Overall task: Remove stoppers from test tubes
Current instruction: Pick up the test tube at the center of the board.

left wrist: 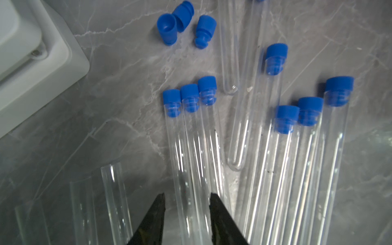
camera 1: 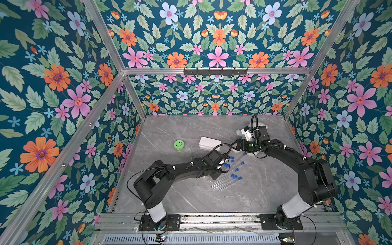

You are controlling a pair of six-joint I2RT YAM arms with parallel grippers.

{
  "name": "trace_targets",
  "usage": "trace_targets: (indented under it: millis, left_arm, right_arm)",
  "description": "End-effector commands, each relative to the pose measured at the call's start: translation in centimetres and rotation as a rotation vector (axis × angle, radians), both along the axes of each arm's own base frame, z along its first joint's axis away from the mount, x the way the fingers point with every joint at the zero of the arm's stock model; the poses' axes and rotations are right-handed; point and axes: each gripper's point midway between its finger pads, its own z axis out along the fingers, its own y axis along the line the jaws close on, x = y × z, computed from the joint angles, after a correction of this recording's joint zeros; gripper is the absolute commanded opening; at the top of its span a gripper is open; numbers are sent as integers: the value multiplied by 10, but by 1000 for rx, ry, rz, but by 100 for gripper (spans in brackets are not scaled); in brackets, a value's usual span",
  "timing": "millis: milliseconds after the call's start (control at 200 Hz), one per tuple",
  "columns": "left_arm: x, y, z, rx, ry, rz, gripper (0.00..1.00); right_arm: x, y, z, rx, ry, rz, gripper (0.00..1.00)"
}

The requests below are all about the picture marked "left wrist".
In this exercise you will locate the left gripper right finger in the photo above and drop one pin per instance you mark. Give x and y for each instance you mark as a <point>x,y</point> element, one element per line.
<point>223,227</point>

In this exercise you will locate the test tube group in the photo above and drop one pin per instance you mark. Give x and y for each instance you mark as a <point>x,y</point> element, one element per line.
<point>302,134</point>
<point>327,162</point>
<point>278,154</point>

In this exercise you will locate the white rectangular plastic box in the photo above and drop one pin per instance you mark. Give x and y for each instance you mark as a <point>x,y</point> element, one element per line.
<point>40,59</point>

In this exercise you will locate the blue stopper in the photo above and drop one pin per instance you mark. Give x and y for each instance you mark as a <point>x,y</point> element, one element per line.
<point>205,31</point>
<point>183,14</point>
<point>167,28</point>

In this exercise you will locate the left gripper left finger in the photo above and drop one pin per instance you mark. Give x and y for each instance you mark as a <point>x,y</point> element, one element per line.
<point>150,231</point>

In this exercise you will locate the open test tube without stopper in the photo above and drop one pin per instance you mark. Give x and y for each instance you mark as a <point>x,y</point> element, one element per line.
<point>251,49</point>

